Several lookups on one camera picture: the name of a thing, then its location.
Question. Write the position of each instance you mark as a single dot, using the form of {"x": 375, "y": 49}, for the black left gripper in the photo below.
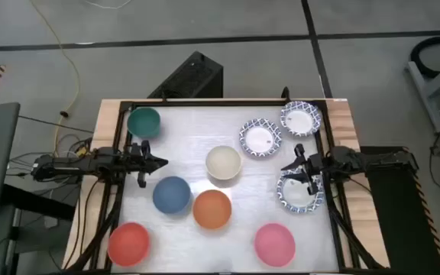
{"x": 141, "y": 160}

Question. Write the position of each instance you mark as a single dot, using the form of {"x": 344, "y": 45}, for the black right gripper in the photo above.
{"x": 312, "y": 166}

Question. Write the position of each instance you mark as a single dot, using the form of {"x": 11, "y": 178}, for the blue patterned paper plate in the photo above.
{"x": 298, "y": 198}
{"x": 260, "y": 138}
{"x": 300, "y": 120}

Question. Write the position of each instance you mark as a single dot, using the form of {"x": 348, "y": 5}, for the blue bowl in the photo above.
{"x": 171, "y": 195}

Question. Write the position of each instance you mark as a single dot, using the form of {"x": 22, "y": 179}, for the teal bowl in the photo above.
{"x": 143, "y": 122}

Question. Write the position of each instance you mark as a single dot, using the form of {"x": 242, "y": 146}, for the cream bowl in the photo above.
{"x": 224, "y": 162}

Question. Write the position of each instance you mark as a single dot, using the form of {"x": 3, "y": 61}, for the orange bowl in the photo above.
{"x": 212, "y": 209}

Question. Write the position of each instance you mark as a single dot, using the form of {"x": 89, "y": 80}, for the pink bowl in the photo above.
{"x": 274, "y": 245}

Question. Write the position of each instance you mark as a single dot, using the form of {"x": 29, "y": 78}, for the red bowl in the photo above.
{"x": 128, "y": 244}

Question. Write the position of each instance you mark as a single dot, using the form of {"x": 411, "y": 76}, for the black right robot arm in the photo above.
{"x": 357, "y": 160}

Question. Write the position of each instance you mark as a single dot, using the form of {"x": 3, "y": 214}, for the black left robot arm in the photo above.
{"x": 71, "y": 166}

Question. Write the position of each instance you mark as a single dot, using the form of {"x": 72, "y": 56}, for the black computer tower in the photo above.
{"x": 189, "y": 76}

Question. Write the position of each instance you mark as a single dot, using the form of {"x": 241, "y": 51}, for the grey metal stand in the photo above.
{"x": 434, "y": 86}

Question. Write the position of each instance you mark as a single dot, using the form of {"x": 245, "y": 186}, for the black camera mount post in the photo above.
{"x": 285, "y": 93}

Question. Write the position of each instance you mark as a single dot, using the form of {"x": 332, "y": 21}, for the black aluminium table frame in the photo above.
{"x": 224, "y": 102}

